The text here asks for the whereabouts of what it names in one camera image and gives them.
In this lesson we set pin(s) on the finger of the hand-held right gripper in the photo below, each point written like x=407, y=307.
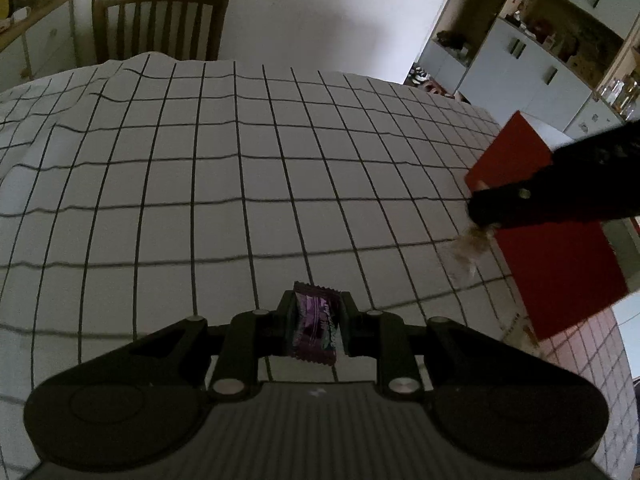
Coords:
x=550, y=200

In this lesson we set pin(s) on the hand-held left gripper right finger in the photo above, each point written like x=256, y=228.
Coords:
x=351, y=325

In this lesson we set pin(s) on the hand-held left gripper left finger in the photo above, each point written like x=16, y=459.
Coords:
x=287, y=320

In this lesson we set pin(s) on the purple candy wrapper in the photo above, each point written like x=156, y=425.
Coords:
x=315, y=330

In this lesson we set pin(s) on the red cardboard box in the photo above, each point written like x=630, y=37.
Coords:
x=560, y=270

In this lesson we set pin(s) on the small clear nut packet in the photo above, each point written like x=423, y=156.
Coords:
x=470, y=250

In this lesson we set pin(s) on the row of glass bottles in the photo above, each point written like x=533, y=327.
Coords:
x=620, y=92

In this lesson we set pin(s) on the row of shoes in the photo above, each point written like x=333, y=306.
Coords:
x=427, y=80

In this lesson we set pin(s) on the dark wooden chair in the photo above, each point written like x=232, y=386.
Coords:
x=160, y=15

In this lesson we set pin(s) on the wooden side cabinet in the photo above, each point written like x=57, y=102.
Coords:
x=40, y=40

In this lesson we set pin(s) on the white wall cabinet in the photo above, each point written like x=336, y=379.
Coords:
x=515, y=60

